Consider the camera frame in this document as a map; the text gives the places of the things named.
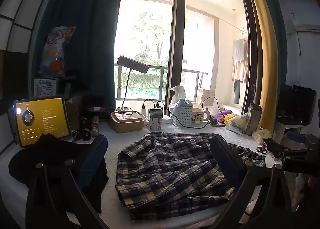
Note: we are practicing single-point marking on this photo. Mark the black box device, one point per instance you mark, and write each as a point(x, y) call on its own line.
point(296, 103)

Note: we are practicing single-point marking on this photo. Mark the plaid pants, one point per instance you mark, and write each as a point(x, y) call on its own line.
point(170, 174)

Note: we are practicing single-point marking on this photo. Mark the white cartoon box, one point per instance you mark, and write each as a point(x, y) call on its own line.
point(46, 87)

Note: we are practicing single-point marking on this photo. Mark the tablet with yellow screen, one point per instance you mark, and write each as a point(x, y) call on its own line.
point(42, 118)

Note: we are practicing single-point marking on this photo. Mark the dark window frame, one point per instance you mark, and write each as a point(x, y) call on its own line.
point(176, 31)

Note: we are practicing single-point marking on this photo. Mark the steel thermos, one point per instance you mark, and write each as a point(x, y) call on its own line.
point(252, 118)

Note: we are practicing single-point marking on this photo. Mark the white tissue bag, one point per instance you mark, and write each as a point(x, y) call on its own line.
point(178, 93)

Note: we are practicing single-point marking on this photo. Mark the balcony railing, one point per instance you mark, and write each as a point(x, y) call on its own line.
point(140, 78)

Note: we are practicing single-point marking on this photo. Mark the yellow curtain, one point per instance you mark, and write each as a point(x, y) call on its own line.
point(265, 43)

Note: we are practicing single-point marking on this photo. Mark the cardboard box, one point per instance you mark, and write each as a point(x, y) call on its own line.
point(73, 113)

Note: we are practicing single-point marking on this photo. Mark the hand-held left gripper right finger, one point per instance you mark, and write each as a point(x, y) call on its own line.
point(225, 160)

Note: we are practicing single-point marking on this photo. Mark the tan lunch box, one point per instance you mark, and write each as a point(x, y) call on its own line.
point(125, 125)

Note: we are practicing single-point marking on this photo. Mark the green and white milk carton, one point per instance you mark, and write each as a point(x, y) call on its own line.
point(155, 118)

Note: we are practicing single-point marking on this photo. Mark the grey tube bottle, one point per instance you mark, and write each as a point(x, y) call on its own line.
point(95, 127)

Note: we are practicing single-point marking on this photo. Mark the cream cartoon mug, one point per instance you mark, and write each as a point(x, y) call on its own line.
point(198, 116)

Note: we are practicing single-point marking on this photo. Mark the purple cloth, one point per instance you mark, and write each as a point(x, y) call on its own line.
point(223, 114)

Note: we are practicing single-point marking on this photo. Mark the grey desk lamp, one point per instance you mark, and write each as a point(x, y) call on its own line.
point(132, 65)

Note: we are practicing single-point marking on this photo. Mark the black cloth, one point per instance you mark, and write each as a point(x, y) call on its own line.
point(50, 148)

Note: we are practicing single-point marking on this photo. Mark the colourful snack bag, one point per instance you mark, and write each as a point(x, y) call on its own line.
point(56, 51)

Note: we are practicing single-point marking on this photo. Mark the white slotted basket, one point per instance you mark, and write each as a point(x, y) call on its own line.
point(181, 116)

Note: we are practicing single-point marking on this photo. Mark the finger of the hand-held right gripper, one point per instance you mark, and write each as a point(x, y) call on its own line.
point(276, 149)

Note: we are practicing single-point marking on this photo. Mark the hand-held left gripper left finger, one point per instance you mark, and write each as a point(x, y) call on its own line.
point(91, 160)

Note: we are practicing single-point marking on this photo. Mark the black round device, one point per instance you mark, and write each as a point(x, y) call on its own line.
point(95, 107)

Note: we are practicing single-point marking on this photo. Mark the white charger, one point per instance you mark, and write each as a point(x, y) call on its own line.
point(144, 111)

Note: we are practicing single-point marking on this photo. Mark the blue packet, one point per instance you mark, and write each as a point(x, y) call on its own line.
point(185, 103)

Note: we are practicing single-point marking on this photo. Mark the pale yellow plastic bag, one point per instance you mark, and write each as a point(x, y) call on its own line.
point(261, 135)

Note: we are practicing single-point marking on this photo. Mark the black scissors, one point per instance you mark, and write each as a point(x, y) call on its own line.
point(262, 149)

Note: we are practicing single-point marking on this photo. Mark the white air conditioner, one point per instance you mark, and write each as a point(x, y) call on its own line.
point(306, 27)

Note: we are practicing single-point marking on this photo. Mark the dark blue curtain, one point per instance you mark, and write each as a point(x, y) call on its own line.
point(87, 31)

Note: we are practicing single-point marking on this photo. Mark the hanging pale clothes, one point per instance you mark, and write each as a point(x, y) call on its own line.
point(240, 61)

